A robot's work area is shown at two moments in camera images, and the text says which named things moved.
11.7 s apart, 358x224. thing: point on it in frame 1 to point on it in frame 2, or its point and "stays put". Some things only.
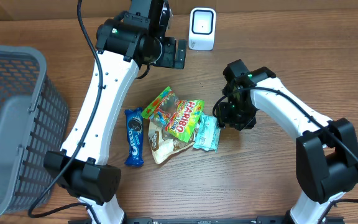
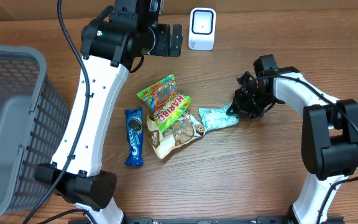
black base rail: [202, 220] stays put
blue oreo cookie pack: [135, 129] stays put
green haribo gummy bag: [179, 117] to [164, 102]
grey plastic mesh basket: [24, 115] stays put
